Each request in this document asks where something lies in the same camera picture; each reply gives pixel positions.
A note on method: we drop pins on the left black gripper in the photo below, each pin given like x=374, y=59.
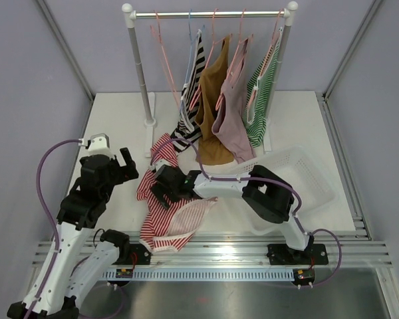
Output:
x=125, y=173

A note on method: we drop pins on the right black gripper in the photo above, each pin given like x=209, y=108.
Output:
x=159, y=193

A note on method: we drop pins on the red striped tank top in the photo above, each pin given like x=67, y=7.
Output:
x=169, y=229

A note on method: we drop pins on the black white striped tank top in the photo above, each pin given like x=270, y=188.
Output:
x=187, y=127

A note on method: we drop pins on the brown tank top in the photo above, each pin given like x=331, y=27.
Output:
x=211, y=150

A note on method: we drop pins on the pink wire hanger brown top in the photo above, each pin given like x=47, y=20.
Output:
x=197, y=92

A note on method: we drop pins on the blue wire hanger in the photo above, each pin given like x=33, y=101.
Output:
x=195, y=64

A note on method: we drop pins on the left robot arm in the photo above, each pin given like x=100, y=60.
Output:
x=62, y=286

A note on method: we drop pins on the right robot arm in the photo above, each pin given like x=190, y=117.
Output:
x=270, y=197

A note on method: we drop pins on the mauve pink tank top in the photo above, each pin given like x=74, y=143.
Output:
x=228, y=126

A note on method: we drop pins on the green striped tank top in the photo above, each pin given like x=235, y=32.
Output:
x=258, y=93

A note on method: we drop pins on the white plastic basket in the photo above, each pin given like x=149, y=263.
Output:
x=306, y=174

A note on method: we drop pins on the white and grey clothes rack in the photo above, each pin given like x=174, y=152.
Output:
x=148, y=99

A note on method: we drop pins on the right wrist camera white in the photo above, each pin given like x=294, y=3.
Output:
x=158, y=163

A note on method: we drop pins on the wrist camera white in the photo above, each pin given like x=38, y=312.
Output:
x=99, y=144
x=158, y=163

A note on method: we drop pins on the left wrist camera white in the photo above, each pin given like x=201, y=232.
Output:
x=99, y=144

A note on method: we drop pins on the left aluminium frame post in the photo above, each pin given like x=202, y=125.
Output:
x=59, y=37

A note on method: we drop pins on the aluminium frame post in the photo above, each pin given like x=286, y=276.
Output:
x=364, y=25
x=59, y=37

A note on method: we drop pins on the pink wire hanger mauve top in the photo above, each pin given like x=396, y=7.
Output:
x=242, y=30

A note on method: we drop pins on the pink wire hanger green top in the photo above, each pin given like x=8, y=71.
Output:
x=266, y=58

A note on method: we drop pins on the right aluminium frame post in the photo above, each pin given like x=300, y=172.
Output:
x=364, y=25

